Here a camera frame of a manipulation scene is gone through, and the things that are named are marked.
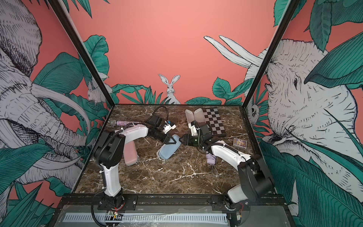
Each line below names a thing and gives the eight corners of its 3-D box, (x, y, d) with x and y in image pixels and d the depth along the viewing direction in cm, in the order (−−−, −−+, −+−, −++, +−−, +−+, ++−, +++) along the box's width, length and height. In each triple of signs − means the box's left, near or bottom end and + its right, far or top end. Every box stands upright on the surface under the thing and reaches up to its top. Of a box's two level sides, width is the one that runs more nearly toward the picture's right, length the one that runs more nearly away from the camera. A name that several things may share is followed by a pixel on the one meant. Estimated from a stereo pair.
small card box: (232, 146, 99) (233, 144, 97) (233, 139, 102) (234, 137, 101) (245, 149, 97) (246, 148, 95) (246, 142, 101) (247, 140, 99)
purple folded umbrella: (206, 164, 90) (207, 163, 88) (206, 155, 94) (206, 153, 92) (216, 164, 90) (217, 163, 88) (214, 155, 94) (215, 153, 92)
